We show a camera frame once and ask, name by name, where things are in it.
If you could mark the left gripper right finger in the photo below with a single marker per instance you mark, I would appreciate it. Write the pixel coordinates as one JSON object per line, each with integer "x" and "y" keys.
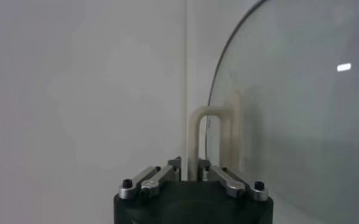
{"x": 231, "y": 182}

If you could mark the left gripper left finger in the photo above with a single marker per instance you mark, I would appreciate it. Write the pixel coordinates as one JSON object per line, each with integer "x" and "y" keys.
{"x": 148, "y": 182}

